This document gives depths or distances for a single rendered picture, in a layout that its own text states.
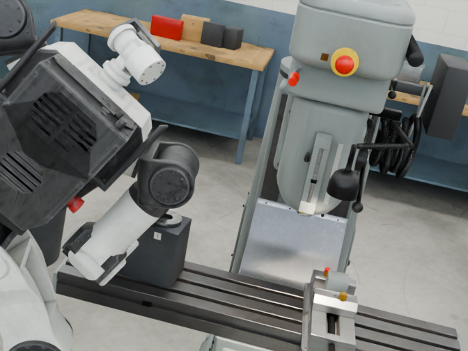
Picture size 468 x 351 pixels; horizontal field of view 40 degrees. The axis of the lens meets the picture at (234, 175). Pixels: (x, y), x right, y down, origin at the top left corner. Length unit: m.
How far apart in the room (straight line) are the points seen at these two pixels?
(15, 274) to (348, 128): 0.85
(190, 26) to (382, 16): 4.20
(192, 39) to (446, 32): 2.19
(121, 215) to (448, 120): 1.01
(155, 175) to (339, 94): 0.54
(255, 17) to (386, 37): 4.54
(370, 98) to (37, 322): 0.92
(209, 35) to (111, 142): 4.41
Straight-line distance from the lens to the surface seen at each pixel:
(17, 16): 1.25
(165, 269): 1.89
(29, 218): 1.26
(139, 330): 3.34
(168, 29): 5.52
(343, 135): 1.62
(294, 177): 1.67
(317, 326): 1.79
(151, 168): 1.24
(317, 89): 1.56
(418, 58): 1.48
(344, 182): 1.47
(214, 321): 1.90
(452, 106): 1.92
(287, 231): 2.20
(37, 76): 1.14
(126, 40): 1.29
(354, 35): 1.43
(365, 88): 1.55
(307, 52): 1.45
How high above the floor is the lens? 2.04
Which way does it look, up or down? 23 degrees down
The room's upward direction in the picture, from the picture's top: 11 degrees clockwise
